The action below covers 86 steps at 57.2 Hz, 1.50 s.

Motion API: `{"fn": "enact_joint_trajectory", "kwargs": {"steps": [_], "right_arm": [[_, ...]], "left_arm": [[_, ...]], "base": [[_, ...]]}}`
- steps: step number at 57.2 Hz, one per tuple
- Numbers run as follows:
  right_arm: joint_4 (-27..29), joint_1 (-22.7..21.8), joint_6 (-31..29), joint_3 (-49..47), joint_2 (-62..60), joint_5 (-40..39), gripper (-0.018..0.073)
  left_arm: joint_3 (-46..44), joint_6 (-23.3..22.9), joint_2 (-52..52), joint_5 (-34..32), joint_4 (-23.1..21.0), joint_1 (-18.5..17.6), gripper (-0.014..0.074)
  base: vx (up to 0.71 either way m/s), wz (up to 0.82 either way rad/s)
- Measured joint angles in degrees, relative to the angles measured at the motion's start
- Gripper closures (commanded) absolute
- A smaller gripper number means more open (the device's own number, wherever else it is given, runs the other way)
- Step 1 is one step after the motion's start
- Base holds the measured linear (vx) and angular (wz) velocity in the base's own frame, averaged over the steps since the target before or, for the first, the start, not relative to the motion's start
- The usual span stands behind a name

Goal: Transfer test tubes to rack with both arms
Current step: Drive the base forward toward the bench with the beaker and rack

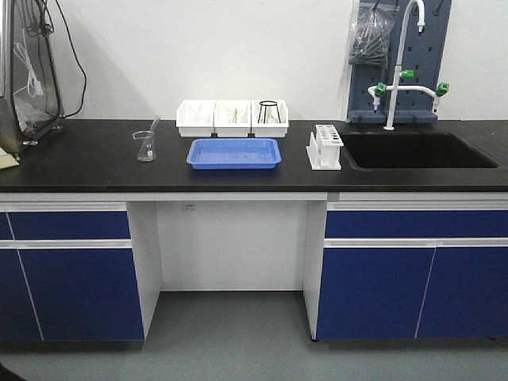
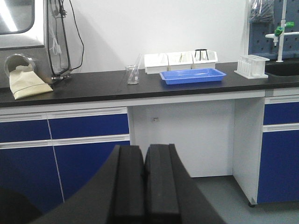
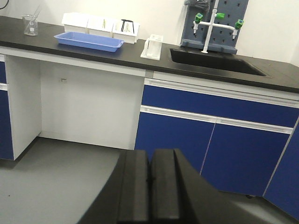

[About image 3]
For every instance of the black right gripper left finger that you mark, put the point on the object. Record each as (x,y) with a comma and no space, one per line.
(124,199)

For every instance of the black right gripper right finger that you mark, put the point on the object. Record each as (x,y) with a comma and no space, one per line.
(180,196)

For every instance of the clear glass test tube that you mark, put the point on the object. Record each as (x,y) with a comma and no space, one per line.
(37,11)

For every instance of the white test tube rack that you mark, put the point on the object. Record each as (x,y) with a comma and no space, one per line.
(152,47)

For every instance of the blue-grey pegboard drying rack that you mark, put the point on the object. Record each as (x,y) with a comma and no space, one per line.
(221,38)

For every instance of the blue and white base cabinet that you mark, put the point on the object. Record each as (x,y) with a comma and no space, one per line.
(239,140)

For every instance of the black lab sink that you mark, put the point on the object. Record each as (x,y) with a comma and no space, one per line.
(219,62)

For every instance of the blue plastic tray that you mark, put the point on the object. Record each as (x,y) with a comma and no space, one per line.
(89,41)

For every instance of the right white storage bin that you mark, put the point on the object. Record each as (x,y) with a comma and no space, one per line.
(126,37)

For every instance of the white storage bin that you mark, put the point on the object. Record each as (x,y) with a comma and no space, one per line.
(126,37)
(75,22)
(102,26)

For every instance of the middle white storage bin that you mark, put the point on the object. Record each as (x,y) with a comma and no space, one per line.
(102,26)

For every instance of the white lab faucet green knobs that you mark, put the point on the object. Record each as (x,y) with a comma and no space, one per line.
(211,24)

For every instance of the left white storage bin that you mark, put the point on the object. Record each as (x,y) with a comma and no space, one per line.
(75,22)

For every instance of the clear plastic bag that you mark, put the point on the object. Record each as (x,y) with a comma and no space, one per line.
(202,5)

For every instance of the large glass beaker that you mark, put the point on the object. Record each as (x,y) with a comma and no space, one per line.
(30,25)

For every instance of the black wire tripod stand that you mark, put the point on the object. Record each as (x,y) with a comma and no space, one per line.
(127,26)

